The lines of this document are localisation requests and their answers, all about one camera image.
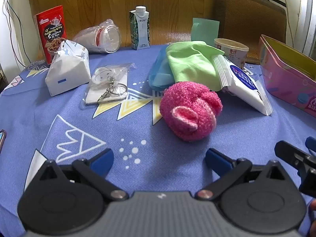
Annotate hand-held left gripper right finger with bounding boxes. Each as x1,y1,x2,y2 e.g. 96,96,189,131
195,148,288,201

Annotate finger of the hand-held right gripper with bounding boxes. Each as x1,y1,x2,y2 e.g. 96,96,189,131
274,140,316,198
305,136,316,157

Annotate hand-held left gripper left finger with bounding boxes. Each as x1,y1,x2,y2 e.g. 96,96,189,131
37,148,129,201

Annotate pink fuzzy sock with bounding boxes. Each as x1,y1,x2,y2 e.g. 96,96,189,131
159,81,223,142

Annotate pink biscuit tin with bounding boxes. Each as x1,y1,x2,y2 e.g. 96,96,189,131
258,35,316,118

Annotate bagged smiley keychain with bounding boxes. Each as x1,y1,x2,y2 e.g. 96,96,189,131
80,63,136,110

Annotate white wet wipes packet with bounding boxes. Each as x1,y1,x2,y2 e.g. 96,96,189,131
212,54,273,116

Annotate white soft tissue pack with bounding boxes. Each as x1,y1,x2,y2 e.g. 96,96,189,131
45,39,91,97

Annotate blue plastic case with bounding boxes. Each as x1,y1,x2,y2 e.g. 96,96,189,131
148,45,177,89

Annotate light green cloth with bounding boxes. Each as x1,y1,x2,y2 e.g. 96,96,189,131
166,41,225,92

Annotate person's right hand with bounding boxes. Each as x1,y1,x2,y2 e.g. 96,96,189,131
308,199,316,236

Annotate smartphone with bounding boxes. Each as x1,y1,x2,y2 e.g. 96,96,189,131
0,130,7,153

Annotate printed paper cup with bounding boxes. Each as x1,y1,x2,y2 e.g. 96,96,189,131
214,38,250,70

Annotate plastic-wrapped paper cups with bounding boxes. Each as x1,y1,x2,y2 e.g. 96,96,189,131
71,18,122,54

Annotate teal plastic mug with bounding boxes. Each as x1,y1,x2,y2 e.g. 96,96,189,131
191,18,220,47

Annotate green and white milk carton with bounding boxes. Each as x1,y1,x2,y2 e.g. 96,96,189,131
129,6,150,50

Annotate red snack box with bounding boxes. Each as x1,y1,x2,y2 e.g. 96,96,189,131
34,5,68,65

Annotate wooden board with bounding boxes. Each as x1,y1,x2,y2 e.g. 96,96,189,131
25,0,230,65

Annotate metal door frame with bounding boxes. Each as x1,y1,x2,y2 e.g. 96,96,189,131
284,0,316,60

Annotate dark cable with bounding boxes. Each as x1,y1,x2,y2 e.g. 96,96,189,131
2,0,32,67

